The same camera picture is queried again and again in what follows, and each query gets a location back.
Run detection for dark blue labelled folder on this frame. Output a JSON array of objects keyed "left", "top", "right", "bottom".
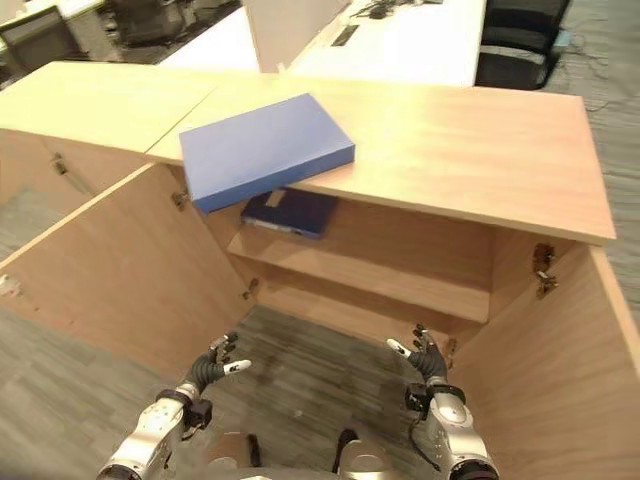
[{"left": 240, "top": 187, "right": 340, "bottom": 241}]

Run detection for beige desk divider panel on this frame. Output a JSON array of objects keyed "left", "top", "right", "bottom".
[{"left": 245, "top": 0, "right": 354, "bottom": 75}]

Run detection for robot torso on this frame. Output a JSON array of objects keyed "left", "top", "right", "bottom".
[{"left": 204, "top": 427, "right": 401, "bottom": 480}]

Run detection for black cables on desk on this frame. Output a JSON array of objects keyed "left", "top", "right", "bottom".
[{"left": 348, "top": 0, "right": 401, "bottom": 21}]

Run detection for wooden neighbour cabinet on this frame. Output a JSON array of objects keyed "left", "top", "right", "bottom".
[{"left": 0, "top": 60, "right": 221, "bottom": 211}]

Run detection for wooden cabinet door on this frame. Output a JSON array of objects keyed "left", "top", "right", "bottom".
[
  {"left": 449, "top": 244, "right": 640, "bottom": 480},
  {"left": 0, "top": 162, "right": 261, "bottom": 379}
]

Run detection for white office desk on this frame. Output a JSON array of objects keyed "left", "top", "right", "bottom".
[
  {"left": 288, "top": 0, "right": 487, "bottom": 89},
  {"left": 157, "top": 5, "right": 261, "bottom": 74}
]

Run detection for black office chair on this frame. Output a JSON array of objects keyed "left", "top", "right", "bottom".
[{"left": 473, "top": 0, "right": 572, "bottom": 91}]

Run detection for wooden cabinet shelf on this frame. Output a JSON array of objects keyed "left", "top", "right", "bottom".
[{"left": 225, "top": 199, "right": 494, "bottom": 324}]

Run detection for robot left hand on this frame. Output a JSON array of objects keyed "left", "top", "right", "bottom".
[{"left": 187, "top": 331, "right": 253, "bottom": 393}]

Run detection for wooden office cabinet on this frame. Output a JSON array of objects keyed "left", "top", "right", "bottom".
[{"left": 144, "top": 77, "right": 640, "bottom": 480}]

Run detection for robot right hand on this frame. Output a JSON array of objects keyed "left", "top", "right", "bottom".
[{"left": 385, "top": 323, "right": 449, "bottom": 387}]

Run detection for blue folder box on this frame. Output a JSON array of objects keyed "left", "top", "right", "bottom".
[{"left": 178, "top": 93, "right": 357, "bottom": 215}]

